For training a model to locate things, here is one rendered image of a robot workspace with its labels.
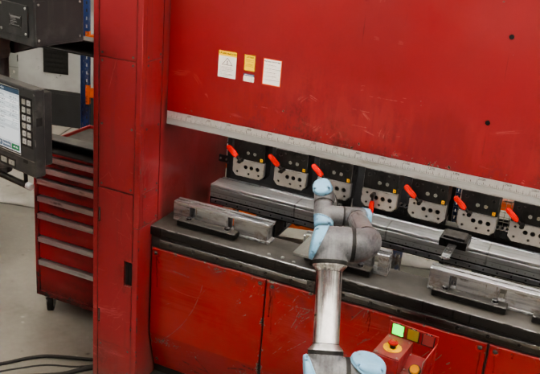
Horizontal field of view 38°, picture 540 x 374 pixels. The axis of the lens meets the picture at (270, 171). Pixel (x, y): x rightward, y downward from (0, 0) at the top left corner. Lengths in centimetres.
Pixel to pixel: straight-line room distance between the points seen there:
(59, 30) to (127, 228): 99
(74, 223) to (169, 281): 79
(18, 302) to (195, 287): 147
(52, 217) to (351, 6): 208
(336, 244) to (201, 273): 118
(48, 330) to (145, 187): 131
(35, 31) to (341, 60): 118
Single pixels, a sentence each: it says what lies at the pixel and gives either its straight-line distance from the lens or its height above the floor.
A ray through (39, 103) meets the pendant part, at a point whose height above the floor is 154.
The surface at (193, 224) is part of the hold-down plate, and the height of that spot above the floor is 90.
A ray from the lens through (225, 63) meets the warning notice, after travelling 342.
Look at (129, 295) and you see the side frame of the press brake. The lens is 381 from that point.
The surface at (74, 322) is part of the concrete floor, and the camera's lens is 467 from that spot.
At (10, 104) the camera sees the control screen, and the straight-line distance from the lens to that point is 328.
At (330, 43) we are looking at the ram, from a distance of 321.
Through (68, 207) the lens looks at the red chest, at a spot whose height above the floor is 71.
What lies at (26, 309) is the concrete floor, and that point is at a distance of 482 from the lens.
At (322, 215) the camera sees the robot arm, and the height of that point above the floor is 124.
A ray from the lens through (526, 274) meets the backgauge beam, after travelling 357.
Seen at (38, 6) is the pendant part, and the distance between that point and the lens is 312.
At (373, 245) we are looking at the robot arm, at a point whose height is 131.
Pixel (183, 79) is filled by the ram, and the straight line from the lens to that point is 354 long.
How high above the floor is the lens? 242
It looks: 20 degrees down
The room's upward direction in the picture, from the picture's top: 5 degrees clockwise
